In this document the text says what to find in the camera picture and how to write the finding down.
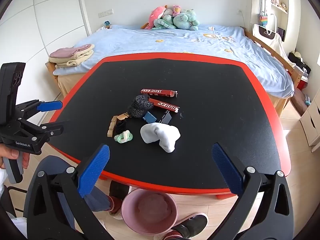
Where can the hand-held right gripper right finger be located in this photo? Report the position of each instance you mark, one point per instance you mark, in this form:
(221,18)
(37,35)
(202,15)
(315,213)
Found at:
(226,170)

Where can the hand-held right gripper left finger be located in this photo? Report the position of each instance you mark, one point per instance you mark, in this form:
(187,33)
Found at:
(95,170)

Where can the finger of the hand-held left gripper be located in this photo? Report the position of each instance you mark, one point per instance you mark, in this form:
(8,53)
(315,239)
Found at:
(51,105)
(47,130)

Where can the wooden clothespin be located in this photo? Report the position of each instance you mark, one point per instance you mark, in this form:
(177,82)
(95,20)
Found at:
(111,128)

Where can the small black cloth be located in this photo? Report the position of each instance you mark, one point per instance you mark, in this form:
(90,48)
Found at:
(121,127)

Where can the brown cardboard scrap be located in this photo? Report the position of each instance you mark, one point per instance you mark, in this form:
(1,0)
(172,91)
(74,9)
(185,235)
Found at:
(122,116)

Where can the pink trash bin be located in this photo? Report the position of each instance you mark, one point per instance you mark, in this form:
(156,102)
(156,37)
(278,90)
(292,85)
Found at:
(138,220)

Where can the white sock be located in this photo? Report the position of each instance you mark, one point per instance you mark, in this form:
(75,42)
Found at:
(162,135)

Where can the small blue box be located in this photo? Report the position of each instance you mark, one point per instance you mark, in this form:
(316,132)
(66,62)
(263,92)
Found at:
(150,117)

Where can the black patterned pouch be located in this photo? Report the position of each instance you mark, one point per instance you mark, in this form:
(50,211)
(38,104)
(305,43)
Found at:
(138,106)

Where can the small grey box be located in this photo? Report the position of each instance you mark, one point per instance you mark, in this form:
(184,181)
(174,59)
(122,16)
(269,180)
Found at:
(167,118)

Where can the red carton with torn end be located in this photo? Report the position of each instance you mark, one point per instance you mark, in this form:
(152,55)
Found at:
(163,105)

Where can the red carton with flap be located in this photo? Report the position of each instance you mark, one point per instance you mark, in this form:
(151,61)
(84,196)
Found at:
(157,93)

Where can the person's left forearm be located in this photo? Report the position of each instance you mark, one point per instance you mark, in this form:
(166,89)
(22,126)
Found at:
(2,177)

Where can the person's left hand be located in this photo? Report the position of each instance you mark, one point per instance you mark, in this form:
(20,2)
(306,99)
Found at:
(13,153)

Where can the person's dark slipper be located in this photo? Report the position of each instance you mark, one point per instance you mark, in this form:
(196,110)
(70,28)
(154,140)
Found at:
(192,225)
(118,190)

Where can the person's jeans leg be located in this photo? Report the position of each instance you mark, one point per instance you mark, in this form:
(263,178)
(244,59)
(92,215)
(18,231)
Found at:
(97,201)

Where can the cream folded towel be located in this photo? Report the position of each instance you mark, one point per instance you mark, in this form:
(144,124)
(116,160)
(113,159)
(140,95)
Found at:
(75,60)

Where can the pink folded towel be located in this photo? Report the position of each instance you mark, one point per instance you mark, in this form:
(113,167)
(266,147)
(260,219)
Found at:
(65,52)

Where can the white drawer cabinet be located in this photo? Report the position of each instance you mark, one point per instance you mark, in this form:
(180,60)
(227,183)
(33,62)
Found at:
(311,125)

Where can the small blue bedside gadget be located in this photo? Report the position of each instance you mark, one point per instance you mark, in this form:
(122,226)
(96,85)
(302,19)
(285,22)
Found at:
(107,24)

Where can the red storage box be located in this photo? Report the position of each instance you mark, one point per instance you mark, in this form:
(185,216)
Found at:
(302,83)

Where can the bed with blue sheet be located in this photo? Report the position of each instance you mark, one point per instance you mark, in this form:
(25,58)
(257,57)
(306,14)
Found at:
(150,42)

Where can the straw hat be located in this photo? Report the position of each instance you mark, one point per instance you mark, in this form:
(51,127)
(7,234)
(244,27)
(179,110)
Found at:
(297,55)

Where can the white tote bag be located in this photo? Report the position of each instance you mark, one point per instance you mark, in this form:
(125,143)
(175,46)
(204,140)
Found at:
(267,38)

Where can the pink plush toy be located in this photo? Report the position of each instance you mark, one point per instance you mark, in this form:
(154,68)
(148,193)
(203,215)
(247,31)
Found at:
(156,13)

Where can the green striped plush doll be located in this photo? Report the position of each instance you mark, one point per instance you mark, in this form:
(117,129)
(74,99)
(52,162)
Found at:
(165,22)

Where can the rainbow bubble bag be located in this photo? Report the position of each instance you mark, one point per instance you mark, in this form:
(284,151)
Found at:
(263,20)

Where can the teal plush toy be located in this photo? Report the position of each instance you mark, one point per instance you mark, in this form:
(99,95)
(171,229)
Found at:
(185,20)

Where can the small pink flower doll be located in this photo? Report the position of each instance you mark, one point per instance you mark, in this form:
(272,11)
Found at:
(176,10)

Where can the white wall switch plate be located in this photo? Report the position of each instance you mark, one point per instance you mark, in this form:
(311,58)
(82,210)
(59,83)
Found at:
(107,12)

